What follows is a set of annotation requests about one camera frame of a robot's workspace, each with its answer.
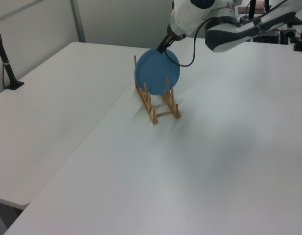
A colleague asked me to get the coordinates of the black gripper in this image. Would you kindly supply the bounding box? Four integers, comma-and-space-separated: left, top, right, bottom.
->
157, 33, 178, 54

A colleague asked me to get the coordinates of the blue round plate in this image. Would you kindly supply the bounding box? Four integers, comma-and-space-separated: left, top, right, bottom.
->
136, 47, 182, 96

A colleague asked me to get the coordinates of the wooden plate rack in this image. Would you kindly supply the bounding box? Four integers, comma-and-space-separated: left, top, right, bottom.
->
133, 54, 182, 125

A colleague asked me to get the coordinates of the thin black pole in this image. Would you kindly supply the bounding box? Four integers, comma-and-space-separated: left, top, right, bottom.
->
248, 0, 257, 21

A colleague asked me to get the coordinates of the brown cardboard box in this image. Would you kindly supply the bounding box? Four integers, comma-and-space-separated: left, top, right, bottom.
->
238, 1, 266, 14

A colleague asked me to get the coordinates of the dark lab equipment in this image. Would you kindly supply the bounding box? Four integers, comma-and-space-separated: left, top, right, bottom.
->
255, 24, 296, 46

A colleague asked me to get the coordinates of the black stand with white tie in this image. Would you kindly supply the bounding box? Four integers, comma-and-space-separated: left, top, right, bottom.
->
0, 19, 25, 91

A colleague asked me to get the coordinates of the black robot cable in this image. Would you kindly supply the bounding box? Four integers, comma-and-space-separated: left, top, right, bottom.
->
164, 16, 224, 68

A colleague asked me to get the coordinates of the grey metal partition post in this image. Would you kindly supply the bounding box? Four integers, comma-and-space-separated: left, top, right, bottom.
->
69, 0, 87, 43

